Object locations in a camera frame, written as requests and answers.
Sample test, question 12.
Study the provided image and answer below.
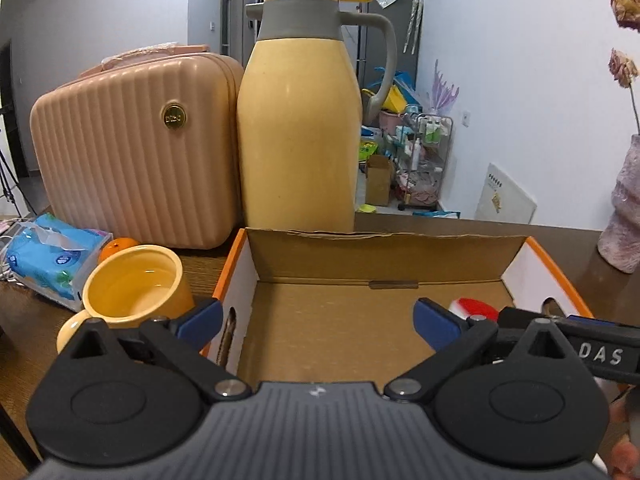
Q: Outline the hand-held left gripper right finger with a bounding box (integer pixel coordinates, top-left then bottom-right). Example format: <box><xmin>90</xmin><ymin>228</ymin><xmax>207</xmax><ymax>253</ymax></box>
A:
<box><xmin>382</xmin><ymin>297</ymin><xmax>593</xmax><ymax>403</ymax></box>

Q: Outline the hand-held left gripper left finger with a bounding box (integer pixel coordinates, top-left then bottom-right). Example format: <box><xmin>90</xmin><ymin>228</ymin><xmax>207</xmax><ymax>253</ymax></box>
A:
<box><xmin>59</xmin><ymin>299</ymin><xmax>252</xmax><ymax>403</ymax></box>

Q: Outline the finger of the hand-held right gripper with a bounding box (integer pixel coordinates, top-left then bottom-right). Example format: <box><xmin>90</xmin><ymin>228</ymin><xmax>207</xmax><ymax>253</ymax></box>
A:
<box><xmin>566</xmin><ymin>315</ymin><xmax>640</xmax><ymax>335</ymax></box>
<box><xmin>498</xmin><ymin>306</ymin><xmax>568</xmax><ymax>333</ymax></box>

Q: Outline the red white brush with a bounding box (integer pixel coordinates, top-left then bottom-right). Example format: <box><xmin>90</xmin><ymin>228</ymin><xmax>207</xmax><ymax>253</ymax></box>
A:
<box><xmin>447</xmin><ymin>297</ymin><xmax>501</xmax><ymax>323</ymax></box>

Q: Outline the orange cardboard box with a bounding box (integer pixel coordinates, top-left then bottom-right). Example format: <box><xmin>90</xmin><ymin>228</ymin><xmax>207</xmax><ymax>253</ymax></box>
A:
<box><xmin>200</xmin><ymin>227</ymin><xmax>596</xmax><ymax>386</ymax></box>

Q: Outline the person's right hand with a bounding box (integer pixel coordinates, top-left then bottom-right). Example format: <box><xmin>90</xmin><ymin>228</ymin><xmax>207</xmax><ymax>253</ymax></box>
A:
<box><xmin>606</xmin><ymin>387</ymin><xmax>640</xmax><ymax>480</ymax></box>

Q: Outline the yellow ceramic mug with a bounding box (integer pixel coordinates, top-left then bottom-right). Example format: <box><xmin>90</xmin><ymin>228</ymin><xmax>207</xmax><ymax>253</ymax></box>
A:
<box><xmin>56</xmin><ymin>244</ymin><xmax>196</xmax><ymax>356</ymax></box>

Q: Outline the orange fruit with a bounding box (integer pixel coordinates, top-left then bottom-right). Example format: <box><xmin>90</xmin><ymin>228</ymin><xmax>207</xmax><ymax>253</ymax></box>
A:
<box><xmin>97</xmin><ymin>236</ymin><xmax>141</xmax><ymax>263</ymax></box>

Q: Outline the pink textured vase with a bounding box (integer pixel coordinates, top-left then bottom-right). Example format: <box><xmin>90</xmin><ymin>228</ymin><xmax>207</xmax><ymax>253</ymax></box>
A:
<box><xmin>597</xmin><ymin>134</ymin><xmax>640</xmax><ymax>275</ymax></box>

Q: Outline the white board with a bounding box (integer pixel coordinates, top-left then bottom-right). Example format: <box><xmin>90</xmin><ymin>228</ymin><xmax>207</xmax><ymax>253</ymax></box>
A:
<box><xmin>474</xmin><ymin>162</ymin><xmax>538</xmax><ymax>225</ymax></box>

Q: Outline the small brown carton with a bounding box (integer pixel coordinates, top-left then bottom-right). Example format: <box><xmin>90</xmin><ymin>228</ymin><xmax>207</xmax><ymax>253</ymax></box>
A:
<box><xmin>365</xmin><ymin>154</ymin><xmax>396</xmax><ymax>207</ymax></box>

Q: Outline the blue tissue pack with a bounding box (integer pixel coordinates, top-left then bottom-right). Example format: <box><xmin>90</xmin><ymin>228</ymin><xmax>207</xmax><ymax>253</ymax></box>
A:
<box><xmin>5</xmin><ymin>212</ymin><xmax>113</xmax><ymax>311</ymax></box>

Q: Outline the pink ribbed suitcase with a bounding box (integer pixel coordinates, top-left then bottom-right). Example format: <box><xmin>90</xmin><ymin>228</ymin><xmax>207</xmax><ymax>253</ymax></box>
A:
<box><xmin>29</xmin><ymin>44</ymin><xmax>246</xmax><ymax>251</ymax></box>

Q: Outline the pink bucket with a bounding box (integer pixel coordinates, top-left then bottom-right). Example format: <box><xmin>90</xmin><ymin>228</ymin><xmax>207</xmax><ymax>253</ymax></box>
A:
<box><xmin>378</xmin><ymin>110</ymin><xmax>406</xmax><ymax>133</ymax></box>

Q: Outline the yellow thermos jug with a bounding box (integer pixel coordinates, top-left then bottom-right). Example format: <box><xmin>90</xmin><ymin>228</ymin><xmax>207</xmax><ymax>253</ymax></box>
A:
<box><xmin>236</xmin><ymin>0</ymin><xmax>398</xmax><ymax>235</ymax></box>

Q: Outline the yellow bag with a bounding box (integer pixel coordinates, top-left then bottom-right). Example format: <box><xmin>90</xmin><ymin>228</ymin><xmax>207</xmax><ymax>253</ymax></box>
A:
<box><xmin>382</xmin><ymin>85</ymin><xmax>406</xmax><ymax>113</ymax></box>

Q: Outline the purple feather decoration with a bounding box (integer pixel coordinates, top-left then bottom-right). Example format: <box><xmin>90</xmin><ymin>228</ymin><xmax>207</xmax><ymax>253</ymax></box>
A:
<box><xmin>427</xmin><ymin>59</ymin><xmax>460</xmax><ymax>116</ymax></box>

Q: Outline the blue plastic bag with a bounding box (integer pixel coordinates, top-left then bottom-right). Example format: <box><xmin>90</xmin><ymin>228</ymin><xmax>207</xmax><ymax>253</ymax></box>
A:
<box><xmin>395</xmin><ymin>71</ymin><xmax>418</xmax><ymax>106</ymax></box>

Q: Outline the grey refrigerator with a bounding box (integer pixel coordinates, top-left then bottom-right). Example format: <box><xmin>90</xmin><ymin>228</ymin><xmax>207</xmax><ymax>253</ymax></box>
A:
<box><xmin>357</xmin><ymin>0</ymin><xmax>421</xmax><ymax>91</ymax></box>

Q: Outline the grey door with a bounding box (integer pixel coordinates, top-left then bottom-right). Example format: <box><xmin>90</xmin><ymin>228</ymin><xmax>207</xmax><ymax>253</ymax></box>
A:
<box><xmin>220</xmin><ymin>0</ymin><xmax>246</xmax><ymax>58</ymax></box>

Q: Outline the folded clear umbrella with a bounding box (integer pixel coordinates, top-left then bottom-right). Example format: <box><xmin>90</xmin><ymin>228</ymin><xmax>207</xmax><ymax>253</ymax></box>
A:
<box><xmin>402</xmin><ymin>0</ymin><xmax>425</xmax><ymax>56</ymax></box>

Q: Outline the wire rolling cart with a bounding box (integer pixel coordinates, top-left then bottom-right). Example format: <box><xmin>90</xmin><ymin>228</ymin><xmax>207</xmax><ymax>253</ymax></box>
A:
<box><xmin>395</xmin><ymin>105</ymin><xmax>453</xmax><ymax>211</ymax></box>

